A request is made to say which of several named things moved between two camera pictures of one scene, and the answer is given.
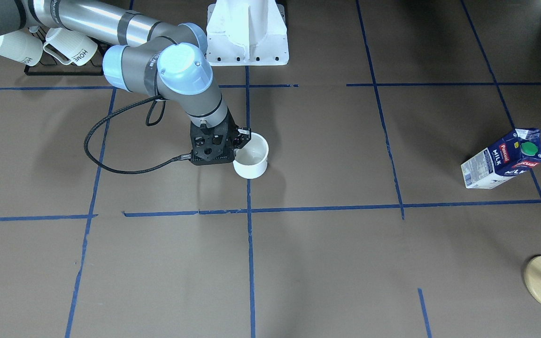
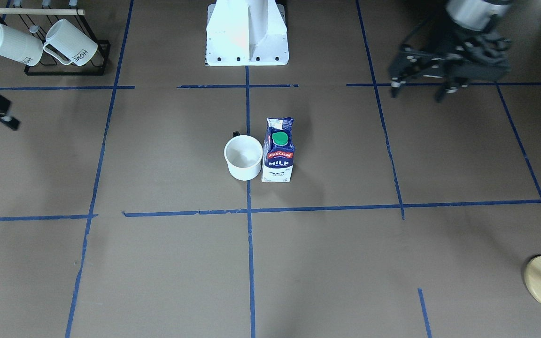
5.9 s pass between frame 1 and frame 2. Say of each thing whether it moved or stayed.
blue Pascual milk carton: moved
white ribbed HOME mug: stayed
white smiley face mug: stayed
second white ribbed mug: stayed
